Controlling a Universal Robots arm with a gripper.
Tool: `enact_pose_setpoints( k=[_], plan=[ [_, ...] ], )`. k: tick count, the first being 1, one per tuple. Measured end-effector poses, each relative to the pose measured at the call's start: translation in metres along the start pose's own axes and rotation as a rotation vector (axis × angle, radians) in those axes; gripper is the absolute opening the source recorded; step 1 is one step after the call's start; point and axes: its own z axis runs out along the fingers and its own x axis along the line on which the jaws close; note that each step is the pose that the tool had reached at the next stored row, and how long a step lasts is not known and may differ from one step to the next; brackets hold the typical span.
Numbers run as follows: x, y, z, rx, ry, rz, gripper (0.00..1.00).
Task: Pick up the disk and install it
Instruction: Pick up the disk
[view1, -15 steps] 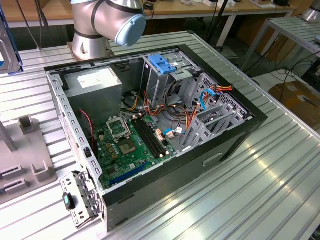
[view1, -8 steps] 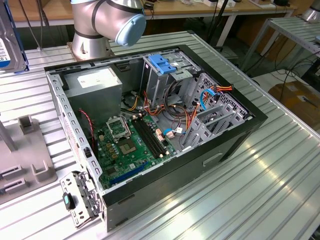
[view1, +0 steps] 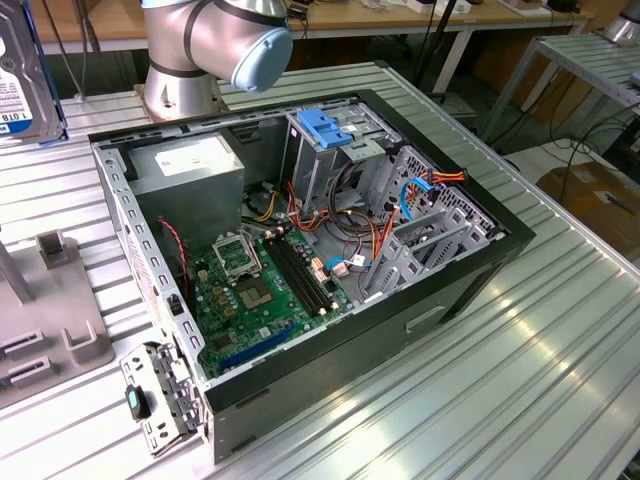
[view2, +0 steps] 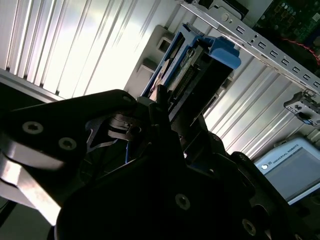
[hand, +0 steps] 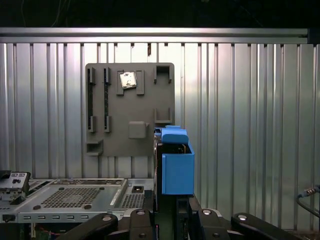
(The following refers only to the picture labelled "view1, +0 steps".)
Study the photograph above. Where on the hard disk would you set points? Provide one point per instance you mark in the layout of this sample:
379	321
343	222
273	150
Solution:
20	90

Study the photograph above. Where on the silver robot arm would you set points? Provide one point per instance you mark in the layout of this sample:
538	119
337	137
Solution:
180	85

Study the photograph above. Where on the grey metal disk bay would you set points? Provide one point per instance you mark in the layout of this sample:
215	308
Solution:
440	235

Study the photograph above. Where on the black RAM slot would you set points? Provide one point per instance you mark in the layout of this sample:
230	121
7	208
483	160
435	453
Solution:
306	270
295	276

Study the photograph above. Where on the grey optical drive cage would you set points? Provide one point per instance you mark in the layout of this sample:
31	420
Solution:
310	170

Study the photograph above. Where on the green motherboard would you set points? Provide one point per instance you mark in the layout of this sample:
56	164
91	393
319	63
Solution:
272	312

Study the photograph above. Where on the blue plastic drive latch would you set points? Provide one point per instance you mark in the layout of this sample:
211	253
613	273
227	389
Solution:
320	127

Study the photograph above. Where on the blue expansion slot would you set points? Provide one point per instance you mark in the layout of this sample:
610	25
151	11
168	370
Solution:
260	346

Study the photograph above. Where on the black PC case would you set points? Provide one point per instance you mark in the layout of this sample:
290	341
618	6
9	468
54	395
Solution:
350	360

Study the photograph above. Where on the grey power supply unit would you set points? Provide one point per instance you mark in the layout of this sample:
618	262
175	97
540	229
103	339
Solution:
190	200

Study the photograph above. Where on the wooden desk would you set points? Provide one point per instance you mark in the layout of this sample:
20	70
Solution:
360	17

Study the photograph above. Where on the black latch with teal button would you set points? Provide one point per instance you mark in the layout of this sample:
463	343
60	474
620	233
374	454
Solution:
135	402

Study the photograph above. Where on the grey parts rack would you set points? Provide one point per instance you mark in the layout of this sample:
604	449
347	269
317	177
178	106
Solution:
55	300

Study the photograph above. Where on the brown cardboard box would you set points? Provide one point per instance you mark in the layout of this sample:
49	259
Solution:
590	200

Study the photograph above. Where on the metal slat side table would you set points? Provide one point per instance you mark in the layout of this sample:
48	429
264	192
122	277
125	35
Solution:
580	55

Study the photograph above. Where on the square brown base plate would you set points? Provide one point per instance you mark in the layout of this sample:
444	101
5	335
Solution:
141	102

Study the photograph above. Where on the metal card retention bracket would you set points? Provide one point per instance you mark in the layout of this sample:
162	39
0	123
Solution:
152	435

